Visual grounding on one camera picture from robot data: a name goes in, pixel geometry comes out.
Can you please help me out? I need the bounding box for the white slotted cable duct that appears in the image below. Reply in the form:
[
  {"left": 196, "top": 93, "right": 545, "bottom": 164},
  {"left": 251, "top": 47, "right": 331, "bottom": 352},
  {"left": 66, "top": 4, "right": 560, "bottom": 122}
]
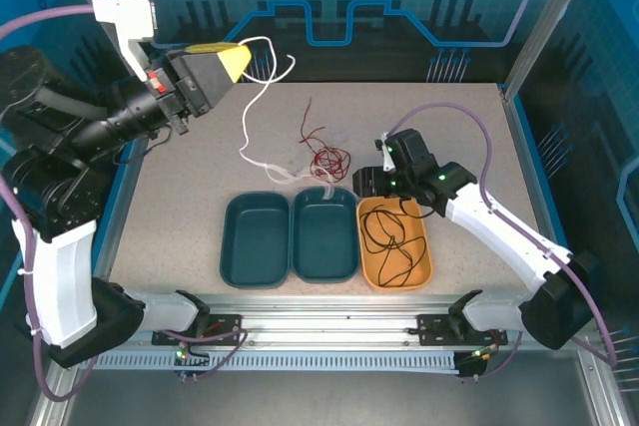
[{"left": 99, "top": 349, "right": 460, "bottom": 373}]

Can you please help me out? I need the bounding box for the short red cable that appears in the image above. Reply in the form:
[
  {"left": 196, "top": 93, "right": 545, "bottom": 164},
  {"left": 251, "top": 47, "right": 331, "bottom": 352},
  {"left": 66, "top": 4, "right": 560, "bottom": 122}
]
[{"left": 298, "top": 98, "right": 328, "bottom": 146}]

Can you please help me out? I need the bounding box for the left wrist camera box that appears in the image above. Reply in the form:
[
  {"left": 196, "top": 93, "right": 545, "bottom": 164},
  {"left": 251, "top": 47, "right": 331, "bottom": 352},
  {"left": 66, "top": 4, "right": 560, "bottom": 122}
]
[{"left": 92, "top": 0, "right": 157, "bottom": 84}]

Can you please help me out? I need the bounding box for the orange plastic tray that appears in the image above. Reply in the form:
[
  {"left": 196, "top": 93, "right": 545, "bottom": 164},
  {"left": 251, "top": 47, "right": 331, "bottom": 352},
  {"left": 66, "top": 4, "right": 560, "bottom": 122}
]
[{"left": 356, "top": 194, "right": 433, "bottom": 291}]

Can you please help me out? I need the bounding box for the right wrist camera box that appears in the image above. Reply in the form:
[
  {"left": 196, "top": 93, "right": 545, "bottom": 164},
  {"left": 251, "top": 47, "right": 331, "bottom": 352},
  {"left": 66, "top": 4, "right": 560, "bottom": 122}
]
[{"left": 373, "top": 131, "right": 396, "bottom": 173}]

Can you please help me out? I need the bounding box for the black cable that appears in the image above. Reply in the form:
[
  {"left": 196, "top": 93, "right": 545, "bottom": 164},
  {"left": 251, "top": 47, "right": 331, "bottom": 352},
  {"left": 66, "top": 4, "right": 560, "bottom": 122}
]
[{"left": 359, "top": 202, "right": 426, "bottom": 290}]

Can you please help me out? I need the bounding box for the teal plastic tray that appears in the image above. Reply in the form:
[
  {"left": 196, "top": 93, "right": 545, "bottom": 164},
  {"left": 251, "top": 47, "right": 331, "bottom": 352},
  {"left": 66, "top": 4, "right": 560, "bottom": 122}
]
[
  {"left": 219, "top": 191, "right": 292, "bottom": 290},
  {"left": 292, "top": 187, "right": 360, "bottom": 283}
]

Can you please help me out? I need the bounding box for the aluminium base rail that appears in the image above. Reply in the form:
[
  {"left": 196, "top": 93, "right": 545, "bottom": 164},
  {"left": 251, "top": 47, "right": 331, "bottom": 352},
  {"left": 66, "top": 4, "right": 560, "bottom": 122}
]
[{"left": 139, "top": 290, "right": 595, "bottom": 352}]

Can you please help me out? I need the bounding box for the white cable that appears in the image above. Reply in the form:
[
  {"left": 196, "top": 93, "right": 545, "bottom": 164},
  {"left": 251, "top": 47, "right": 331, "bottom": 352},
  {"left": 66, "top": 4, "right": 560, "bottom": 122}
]
[{"left": 238, "top": 35, "right": 350, "bottom": 204}]

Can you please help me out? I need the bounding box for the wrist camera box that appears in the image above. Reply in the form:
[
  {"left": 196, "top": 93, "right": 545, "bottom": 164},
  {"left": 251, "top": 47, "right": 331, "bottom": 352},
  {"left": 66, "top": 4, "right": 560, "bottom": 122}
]
[
  {"left": 92, "top": 0, "right": 157, "bottom": 84},
  {"left": 373, "top": 131, "right": 396, "bottom": 173}
]

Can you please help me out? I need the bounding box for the aluminium side rail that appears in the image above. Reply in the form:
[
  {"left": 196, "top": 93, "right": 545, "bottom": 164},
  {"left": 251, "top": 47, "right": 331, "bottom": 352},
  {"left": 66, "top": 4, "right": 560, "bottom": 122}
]
[
  {"left": 29, "top": 136, "right": 151, "bottom": 426},
  {"left": 501, "top": 89, "right": 628, "bottom": 426}
]

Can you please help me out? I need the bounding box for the long red cable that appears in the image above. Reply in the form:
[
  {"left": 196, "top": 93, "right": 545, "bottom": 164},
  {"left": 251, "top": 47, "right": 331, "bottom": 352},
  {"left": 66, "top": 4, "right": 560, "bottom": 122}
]
[{"left": 310, "top": 144, "right": 350, "bottom": 183}]

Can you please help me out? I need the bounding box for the thin black right wrist wire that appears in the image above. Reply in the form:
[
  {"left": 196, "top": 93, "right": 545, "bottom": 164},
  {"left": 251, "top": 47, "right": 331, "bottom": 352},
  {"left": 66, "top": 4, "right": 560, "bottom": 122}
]
[{"left": 397, "top": 199, "right": 439, "bottom": 220}]

